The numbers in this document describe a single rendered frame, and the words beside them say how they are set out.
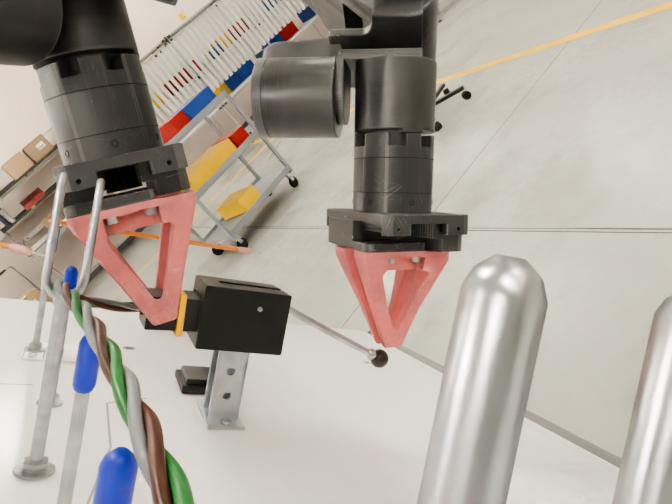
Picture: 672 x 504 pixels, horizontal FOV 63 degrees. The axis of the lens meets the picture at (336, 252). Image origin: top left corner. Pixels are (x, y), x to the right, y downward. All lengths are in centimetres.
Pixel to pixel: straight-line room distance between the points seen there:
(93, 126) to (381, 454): 26
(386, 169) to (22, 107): 831
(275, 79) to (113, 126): 12
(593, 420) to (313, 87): 138
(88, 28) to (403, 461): 31
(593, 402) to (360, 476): 137
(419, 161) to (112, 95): 19
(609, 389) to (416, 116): 138
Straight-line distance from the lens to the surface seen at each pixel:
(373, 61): 39
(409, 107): 38
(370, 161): 38
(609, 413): 164
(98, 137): 33
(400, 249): 38
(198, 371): 45
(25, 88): 867
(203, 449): 35
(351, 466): 36
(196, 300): 35
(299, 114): 39
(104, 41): 34
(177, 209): 32
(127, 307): 36
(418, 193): 38
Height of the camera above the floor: 128
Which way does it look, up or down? 23 degrees down
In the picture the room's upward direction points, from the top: 41 degrees counter-clockwise
